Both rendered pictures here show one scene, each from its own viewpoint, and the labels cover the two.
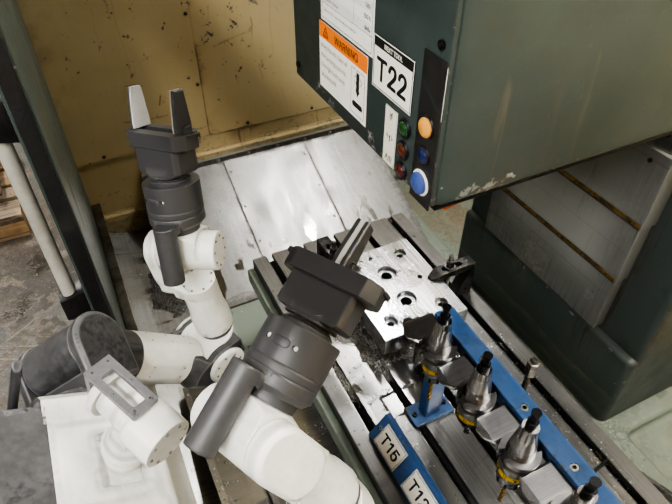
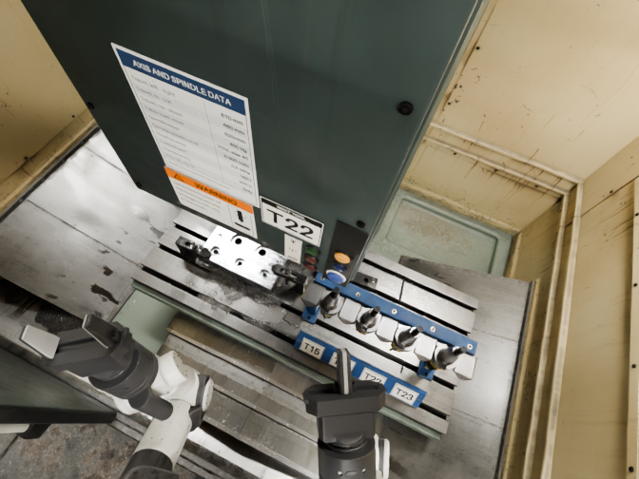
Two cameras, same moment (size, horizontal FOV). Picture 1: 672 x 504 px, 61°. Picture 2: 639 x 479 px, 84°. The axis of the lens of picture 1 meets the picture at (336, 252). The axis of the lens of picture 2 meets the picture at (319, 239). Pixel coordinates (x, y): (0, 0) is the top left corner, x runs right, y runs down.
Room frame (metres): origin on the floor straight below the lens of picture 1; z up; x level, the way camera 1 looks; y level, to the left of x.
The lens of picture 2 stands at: (0.48, 0.09, 2.16)
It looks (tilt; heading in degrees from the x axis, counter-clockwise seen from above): 62 degrees down; 311
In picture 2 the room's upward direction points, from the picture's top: 11 degrees clockwise
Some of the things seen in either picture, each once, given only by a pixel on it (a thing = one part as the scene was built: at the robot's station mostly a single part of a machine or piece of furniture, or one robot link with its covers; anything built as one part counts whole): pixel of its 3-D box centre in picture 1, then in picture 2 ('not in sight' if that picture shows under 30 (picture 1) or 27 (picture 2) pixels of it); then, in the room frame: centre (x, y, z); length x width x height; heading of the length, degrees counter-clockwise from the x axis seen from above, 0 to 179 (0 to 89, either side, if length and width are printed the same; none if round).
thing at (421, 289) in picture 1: (395, 291); (250, 248); (1.02, -0.15, 0.97); 0.29 x 0.23 x 0.05; 26
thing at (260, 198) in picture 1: (298, 222); (129, 215); (1.56, 0.13, 0.75); 0.89 x 0.67 x 0.26; 116
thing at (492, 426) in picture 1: (496, 425); (386, 330); (0.49, -0.25, 1.21); 0.07 x 0.05 x 0.01; 116
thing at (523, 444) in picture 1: (525, 438); (411, 335); (0.44, -0.28, 1.26); 0.04 x 0.04 x 0.07
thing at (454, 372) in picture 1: (456, 373); (349, 312); (0.59, -0.21, 1.21); 0.07 x 0.05 x 0.01; 116
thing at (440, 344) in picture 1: (441, 333); (333, 297); (0.64, -0.18, 1.26); 0.04 x 0.04 x 0.07
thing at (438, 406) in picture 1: (436, 371); (316, 296); (0.71, -0.21, 1.05); 0.10 x 0.05 x 0.30; 116
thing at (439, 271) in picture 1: (450, 275); not in sight; (1.06, -0.30, 0.97); 0.13 x 0.03 x 0.15; 116
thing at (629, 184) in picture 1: (560, 198); not in sight; (1.16, -0.56, 1.16); 0.48 x 0.05 x 0.51; 26
